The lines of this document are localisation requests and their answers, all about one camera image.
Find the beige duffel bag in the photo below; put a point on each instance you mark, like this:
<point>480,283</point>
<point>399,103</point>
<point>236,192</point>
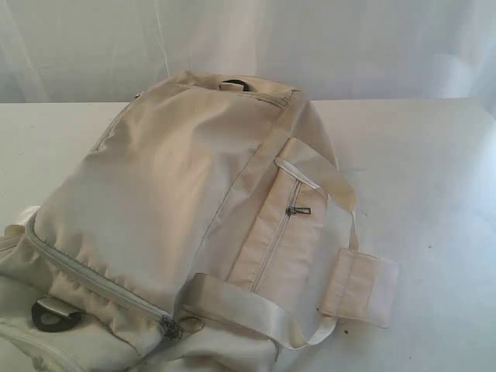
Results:
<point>208,229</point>

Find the white backdrop curtain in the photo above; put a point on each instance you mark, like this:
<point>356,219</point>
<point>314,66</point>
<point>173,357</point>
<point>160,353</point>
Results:
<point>107,51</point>

